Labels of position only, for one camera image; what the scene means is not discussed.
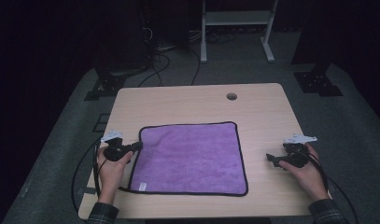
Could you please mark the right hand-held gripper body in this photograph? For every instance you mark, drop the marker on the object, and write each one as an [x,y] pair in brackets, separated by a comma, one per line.
[295,155]

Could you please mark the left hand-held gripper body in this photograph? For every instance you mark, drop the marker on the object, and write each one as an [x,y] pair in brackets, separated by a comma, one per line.
[114,151]

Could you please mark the purple microfibre cloth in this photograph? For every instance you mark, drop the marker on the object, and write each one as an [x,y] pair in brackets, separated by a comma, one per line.
[190,158]

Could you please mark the person's left hand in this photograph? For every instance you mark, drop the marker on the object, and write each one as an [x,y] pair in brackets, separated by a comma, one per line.
[111,177]

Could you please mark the person's right hand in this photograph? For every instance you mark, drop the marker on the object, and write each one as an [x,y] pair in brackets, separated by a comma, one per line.
[310,179]

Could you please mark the grey tape strip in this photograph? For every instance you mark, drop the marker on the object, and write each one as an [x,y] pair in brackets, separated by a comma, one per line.
[85,190]

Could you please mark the black stand base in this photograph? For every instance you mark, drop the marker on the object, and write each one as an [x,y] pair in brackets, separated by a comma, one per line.
[318,81]
[108,84]

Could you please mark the white metal stand frame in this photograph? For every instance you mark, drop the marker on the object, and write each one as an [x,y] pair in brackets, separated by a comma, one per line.
[237,18]

